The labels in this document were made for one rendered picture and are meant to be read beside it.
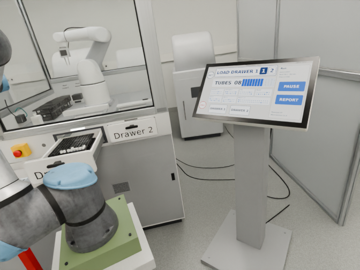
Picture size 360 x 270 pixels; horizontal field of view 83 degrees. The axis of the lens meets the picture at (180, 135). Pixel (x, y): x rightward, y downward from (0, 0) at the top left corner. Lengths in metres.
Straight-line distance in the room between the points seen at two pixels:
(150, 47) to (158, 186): 0.91
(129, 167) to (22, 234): 0.94
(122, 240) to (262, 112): 0.72
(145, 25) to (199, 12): 3.27
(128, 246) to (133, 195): 0.89
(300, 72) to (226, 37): 3.59
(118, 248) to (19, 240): 0.24
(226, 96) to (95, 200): 0.73
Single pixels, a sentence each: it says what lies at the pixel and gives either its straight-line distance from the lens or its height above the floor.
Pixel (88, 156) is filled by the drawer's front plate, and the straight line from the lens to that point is 1.03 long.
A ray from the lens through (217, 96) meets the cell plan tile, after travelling 1.06.
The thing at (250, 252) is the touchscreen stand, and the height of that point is 0.04.
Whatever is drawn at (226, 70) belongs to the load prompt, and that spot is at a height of 1.16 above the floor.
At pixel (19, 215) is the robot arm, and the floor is 1.03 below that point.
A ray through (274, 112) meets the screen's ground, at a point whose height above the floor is 1.01.
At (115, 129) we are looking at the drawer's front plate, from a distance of 1.30.
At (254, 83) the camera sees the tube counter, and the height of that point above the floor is 1.11.
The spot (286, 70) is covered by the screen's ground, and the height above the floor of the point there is 1.15.
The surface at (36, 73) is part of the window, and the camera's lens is 1.37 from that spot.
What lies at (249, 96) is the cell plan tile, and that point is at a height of 1.06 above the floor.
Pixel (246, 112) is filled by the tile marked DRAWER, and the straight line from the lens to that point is 0.97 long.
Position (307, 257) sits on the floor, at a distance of 1.69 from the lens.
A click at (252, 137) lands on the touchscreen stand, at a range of 1.10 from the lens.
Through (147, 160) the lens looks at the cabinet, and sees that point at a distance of 1.40.
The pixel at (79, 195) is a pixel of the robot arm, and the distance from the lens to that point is 0.59.
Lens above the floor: 1.31
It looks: 23 degrees down
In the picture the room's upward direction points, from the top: 8 degrees counter-clockwise
